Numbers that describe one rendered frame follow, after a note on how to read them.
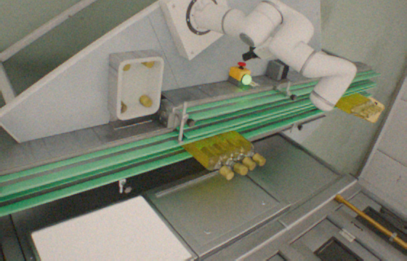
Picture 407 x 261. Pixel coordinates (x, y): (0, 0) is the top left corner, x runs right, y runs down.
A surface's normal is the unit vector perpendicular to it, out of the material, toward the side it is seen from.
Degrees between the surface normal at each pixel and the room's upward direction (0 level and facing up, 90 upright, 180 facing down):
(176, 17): 5
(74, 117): 0
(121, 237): 90
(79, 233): 90
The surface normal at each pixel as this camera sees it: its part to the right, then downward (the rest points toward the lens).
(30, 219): 0.16, -0.86
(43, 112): 0.61, 0.47
